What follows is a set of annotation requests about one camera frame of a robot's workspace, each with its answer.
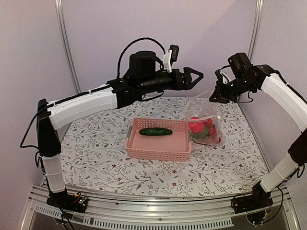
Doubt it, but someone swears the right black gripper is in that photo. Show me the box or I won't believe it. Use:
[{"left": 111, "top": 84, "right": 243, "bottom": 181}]
[{"left": 210, "top": 75, "right": 256, "bottom": 104}]

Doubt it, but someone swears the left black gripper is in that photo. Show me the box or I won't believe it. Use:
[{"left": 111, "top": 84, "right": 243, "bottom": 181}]
[{"left": 140, "top": 66, "right": 203, "bottom": 94}]

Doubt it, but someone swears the clear zip top bag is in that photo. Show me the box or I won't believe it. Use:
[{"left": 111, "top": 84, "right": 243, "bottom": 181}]
[{"left": 184, "top": 90, "right": 223, "bottom": 146}]

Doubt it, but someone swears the red lychee bunch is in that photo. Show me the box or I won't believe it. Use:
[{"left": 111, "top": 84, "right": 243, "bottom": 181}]
[{"left": 203, "top": 117, "right": 222, "bottom": 145}]

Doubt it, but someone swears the orange red pepper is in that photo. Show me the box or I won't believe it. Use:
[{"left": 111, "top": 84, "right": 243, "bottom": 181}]
[{"left": 188, "top": 117, "right": 205, "bottom": 134}]

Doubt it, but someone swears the green avocado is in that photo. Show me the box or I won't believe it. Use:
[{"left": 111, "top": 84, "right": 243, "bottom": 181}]
[{"left": 191, "top": 127, "right": 209, "bottom": 139}]

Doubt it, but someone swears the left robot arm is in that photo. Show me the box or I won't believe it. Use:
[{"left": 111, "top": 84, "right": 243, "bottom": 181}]
[{"left": 36, "top": 67, "right": 204, "bottom": 208}]

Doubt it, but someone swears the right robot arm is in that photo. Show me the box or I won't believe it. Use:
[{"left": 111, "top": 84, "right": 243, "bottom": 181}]
[{"left": 209, "top": 64, "right": 307, "bottom": 213}]

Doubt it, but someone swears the green cucumber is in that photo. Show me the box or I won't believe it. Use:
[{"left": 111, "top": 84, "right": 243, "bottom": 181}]
[{"left": 139, "top": 127, "right": 173, "bottom": 136}]

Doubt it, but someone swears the pink plastic basket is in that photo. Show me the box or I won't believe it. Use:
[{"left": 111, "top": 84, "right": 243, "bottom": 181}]
[{"left": 125, "top": 118, "right": 192, "bottom": 161}]

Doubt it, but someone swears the floral tablecloth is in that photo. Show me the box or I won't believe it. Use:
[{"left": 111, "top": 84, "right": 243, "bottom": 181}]
[{"left": 61, "top": 97, "right": 268, "bottom": 197}]

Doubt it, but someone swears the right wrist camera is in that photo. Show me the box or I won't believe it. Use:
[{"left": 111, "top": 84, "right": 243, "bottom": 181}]
[{"left": 227, "top": 52, "right": 252, "bottom": 77}]

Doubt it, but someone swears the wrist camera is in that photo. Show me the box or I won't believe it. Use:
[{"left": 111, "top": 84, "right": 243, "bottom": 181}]
[
  {"left": 125, "top": 45, "right": 179, "bottom": 78},
  {"left": 227, "top": 52, "right": 252, "bottom": 77}
]

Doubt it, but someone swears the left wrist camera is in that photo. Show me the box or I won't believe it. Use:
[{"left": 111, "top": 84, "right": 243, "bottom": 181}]
[{"left": 125, "top": 45, "right": 179, "bottom": 78}]

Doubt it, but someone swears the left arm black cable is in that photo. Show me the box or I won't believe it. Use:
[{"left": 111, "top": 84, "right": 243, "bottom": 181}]
[{"left": 117, "top": 37, "right": 167, "bottom": 80}]

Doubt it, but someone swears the right aluminium frame post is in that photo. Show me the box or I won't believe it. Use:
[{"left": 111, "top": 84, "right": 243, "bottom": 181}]
[{"left": 248, "top": 0, "right": 264, "bottom": 60}]

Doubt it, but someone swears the aluminium frame post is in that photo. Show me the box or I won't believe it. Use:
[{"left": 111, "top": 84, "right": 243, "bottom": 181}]
[
  {"left": 54, "top": 0, "right": 81, "bottom": 93},
  {"left": 248, "top": 0, "right": 264, "bottom": 60}
]

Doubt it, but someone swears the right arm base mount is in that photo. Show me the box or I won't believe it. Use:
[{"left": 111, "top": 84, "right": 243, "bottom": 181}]
[{"left": 231, "top": 195, "right": 273, "bottom": 214}]

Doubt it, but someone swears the aluminium front rail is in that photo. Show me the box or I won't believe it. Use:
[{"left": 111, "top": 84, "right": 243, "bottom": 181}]
[{"left": 18, "top": 185, "right": 302, "bottom": 230}]

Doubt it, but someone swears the left aluminium frame post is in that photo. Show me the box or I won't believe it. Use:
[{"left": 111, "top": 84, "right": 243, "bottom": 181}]
[{"left": 54, "top": 0, "right": 81, "bottom": 93}]

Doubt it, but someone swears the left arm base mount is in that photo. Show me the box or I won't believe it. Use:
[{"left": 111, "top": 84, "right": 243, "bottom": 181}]
[{"left": 47, "top": 190, "right": 89, "bottom": 213}]

